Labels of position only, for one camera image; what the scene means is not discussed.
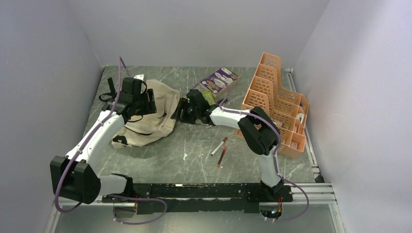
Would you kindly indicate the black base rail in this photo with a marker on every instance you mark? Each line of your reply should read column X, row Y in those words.
column 207, row 197

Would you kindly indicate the white red marker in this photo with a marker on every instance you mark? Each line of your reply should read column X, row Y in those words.
column 219, row 146

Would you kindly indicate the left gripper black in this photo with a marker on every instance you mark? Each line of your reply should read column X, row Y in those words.
column 150, row 107

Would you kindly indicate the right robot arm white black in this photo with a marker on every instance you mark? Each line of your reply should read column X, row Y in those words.
column 259, row 131

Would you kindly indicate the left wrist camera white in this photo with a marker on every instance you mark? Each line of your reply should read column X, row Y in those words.
column 140, row 77

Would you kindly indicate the purple book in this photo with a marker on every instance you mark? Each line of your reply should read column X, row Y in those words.
column 218, row 82

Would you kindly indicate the red pen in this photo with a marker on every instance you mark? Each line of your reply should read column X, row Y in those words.
column 221, row 156

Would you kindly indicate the beige canvas backpack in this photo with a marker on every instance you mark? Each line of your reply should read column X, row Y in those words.
column 146, row 129

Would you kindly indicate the orange plastic file organizer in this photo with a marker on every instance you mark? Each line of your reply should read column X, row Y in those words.
column 286, row 108

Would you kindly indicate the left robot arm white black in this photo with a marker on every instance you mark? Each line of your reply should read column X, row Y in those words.
column 72, row 175

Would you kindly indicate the green book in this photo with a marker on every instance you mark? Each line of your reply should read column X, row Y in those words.
column 208, row 96

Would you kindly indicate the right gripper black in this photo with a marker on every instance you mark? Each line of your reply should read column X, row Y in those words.
column 183, row 104

